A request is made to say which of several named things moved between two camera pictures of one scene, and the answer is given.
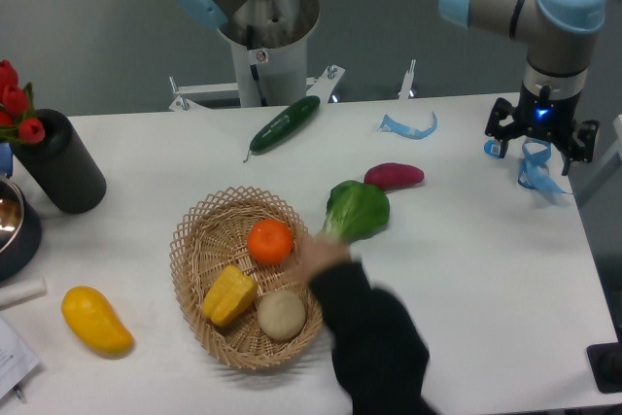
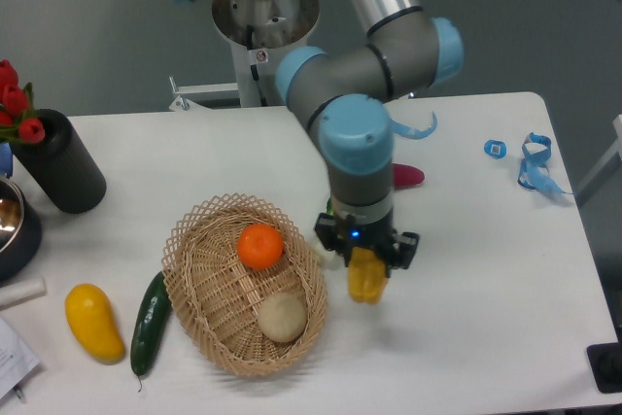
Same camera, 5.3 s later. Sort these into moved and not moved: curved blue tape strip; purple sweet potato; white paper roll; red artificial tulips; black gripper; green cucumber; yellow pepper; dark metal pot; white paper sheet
Moved: green cucumber; black gripper; yellow pepper
Not moved: red artificial tulips; dark metal pot; white paper roll; purple sweet potato; curved blue tape strip; white paper sheet
